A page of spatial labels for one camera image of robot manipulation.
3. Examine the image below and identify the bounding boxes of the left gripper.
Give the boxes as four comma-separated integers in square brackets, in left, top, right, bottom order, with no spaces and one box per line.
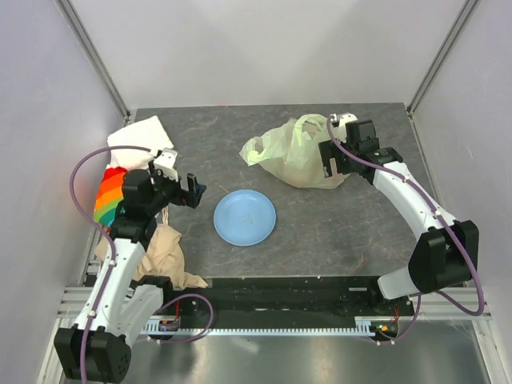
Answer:
[146,160,205,214]

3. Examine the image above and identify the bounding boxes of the pale green plastic bag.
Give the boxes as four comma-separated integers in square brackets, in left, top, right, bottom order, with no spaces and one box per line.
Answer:
[239,114,347,190]

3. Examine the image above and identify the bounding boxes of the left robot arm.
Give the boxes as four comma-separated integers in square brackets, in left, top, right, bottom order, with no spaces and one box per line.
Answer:
[54,161,206,383]

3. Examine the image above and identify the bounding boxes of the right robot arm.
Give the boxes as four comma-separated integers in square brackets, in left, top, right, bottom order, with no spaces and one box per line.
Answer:
[318,114,479,315]

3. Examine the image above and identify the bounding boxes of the blue plastic plate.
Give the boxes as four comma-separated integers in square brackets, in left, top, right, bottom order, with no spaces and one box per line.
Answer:
[213,190,277,246]

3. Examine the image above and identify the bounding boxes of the white folded towel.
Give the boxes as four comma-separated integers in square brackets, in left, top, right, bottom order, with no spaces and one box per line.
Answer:
[107,115,174,170]

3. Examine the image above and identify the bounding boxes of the beige crumpled cloth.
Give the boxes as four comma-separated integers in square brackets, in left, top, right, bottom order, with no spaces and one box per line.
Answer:
[94,207,209,290]

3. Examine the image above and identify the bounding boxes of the rainbow striped cloth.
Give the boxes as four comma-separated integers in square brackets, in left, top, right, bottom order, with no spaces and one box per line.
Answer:
[93,167,127,227]

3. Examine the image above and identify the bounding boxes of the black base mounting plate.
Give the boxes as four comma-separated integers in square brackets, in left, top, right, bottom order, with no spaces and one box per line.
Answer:
[140,276,418,343]

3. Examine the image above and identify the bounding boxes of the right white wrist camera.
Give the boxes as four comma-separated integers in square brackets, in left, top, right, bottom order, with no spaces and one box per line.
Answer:
[329,113,358,142]

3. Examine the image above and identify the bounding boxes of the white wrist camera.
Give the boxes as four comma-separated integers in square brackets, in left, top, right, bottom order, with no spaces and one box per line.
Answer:
[329,113,358,142]
[153,148,179,181]

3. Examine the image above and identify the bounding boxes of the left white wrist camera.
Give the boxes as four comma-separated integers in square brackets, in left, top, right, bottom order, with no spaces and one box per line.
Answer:
[153,148,179,181]

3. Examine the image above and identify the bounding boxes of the grey slotted cable duct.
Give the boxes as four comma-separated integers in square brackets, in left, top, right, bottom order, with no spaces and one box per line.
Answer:
[140,318,397,338]

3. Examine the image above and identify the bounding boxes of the right aluminium corner post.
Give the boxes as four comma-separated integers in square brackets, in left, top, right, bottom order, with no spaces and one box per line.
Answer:
[406,0,480,117]

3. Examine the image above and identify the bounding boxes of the aluminium corner post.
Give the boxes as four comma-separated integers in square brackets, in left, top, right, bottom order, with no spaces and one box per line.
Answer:
[406,0,480,117]
[55,0,131,123]

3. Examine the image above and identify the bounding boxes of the left aluminium corner post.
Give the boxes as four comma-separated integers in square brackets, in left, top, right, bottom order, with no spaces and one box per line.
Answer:
[55,0,131,123]

